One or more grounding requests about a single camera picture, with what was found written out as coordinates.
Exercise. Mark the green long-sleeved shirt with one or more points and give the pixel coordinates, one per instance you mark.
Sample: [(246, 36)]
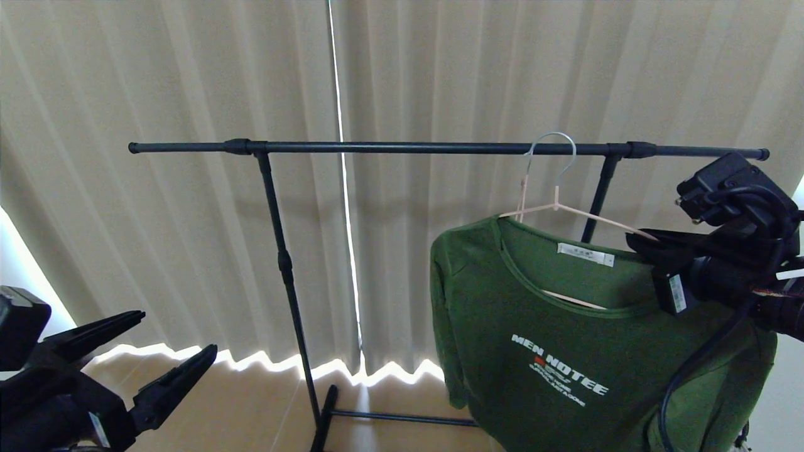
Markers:
[(490, 301)]

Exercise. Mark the beige curtain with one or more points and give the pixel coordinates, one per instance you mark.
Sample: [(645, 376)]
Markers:
[(157, 75)]

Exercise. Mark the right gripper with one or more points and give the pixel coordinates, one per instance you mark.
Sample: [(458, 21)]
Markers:
[(716, 279)]

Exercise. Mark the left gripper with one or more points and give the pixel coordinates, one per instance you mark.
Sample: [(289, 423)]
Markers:
[(50, 414)]

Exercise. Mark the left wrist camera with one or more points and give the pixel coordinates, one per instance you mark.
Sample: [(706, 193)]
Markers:
[(19, 326)]

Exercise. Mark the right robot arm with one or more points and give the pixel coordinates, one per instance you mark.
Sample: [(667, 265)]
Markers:
[(788, 314)]

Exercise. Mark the black clothes rack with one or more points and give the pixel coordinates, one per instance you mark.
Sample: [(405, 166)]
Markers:
[(408, 148)]

